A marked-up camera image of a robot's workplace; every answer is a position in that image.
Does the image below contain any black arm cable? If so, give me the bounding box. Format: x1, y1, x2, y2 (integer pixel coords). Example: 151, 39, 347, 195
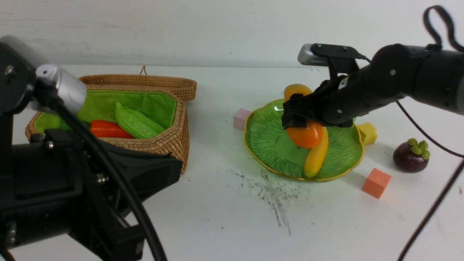
357, 5, 464, 261
34, 78, 168, 261

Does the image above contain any orange mango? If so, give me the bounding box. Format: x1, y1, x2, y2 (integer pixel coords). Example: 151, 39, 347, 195
284, 84, 323, 149

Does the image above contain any yellow banana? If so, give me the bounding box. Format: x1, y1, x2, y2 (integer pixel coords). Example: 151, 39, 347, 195
303, 127, 329, 179

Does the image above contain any yellow foam cube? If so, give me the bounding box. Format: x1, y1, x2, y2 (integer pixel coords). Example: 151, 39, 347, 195
357, 123, 377, 146

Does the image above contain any orange carrot with leaves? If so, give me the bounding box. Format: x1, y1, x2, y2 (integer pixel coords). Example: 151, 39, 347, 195
80, 120, 135, 139

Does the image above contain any dark purple mangosteen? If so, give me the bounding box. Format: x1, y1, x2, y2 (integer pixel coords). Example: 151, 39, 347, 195
393, 138, 430, 173

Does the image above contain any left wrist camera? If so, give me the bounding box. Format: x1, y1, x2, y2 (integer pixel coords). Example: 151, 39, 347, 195
0, 35, 87, 114

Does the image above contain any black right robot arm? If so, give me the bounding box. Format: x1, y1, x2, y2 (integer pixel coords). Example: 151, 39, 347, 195
281, 43, 464, 128

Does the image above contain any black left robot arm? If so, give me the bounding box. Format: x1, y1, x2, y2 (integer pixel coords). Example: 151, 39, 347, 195
1, 35, 182, 261

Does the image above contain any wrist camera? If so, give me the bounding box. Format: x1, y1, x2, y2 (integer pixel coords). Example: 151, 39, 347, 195
0, 35, 87, 114
297, 43, 371, 79

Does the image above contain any pink foam cube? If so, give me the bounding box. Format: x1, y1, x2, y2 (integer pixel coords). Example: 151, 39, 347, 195
233, 108, 251, 132

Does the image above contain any orange foam cube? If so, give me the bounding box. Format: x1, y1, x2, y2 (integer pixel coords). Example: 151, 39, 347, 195
362, 168, 392, 199

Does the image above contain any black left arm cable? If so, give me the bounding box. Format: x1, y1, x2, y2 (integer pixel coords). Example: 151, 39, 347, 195
34, 78, 168, 261

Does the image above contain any green bitter gourd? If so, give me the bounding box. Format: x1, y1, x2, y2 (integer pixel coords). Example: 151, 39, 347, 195
115, 102, 165, 139

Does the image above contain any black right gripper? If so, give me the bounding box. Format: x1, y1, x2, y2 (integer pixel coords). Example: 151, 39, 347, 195
282, 78, 366, 129

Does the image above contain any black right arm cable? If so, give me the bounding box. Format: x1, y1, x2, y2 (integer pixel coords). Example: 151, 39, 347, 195
357, 5, 464, 261

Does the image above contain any woven wicker basket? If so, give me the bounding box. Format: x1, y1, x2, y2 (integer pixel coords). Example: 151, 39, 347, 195
25, 84, 190, 174

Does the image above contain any green leaf-shaped plate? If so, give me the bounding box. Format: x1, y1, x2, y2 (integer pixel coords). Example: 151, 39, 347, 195
243, 99, 364, 182

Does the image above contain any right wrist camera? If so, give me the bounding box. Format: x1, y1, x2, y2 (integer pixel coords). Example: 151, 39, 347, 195
297, 43, 371, 79

